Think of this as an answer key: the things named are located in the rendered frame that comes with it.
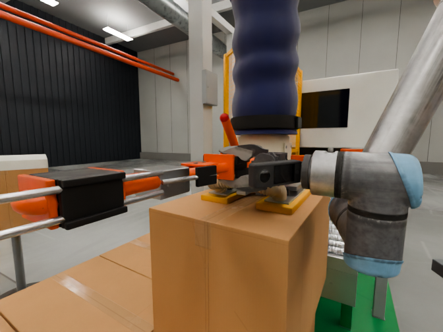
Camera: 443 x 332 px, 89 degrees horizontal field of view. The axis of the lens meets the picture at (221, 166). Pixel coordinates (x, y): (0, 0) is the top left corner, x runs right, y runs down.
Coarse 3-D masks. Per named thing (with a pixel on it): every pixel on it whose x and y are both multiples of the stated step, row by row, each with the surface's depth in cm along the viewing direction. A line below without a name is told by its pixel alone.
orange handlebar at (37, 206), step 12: (300, 156) 74; (192, 168) 42; (228, 168) 51; (132, 180) 30; (144, 180) 31; (156, 180) 33; (132, 192) 30; (12, 204) 22; (24, 204) 21; (36, 204) 21
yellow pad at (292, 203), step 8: (288, 192) 67; (296, 192) 72; (304, 192) 74; (264, 200) 63; (272, 200) 62; (288, 200) 62; (296, 200) 64; (304, 200) 69; (256, 208) 62; (264, 208) 61; (272, 208) 60; (280, 208) 58; (288, 208) 57; (296, 208) 61
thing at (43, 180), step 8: (88, 168) 31; (96, 168) 31; (24, 176) 24; (32, 176) 24; (40, 176) 24; (48, 176) 24; (56, 176) 24; (64, 176) 24; (72, 176) 24; (80, 176) 24; (24, 184) 24; (32, 184) 23; (40, 184) 22; (48, 184) 22; (56, 184) 22; (48, 200) 22; (56, 200) 22; (48, 208) 22; (56, 208) 22; (24, 216) 25; (32, 216) 24; (40, 216) 23; (48, 216) 22; (56, 216) 22
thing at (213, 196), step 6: (210, 192) 73; (216, 192) 72; (228, 192) 72; (234, 192) 74; (204, 198) 71; (210, 198) 70; (216, 198) 69; (222, 198) 68; (228, 198) 68; (234, 198) 71
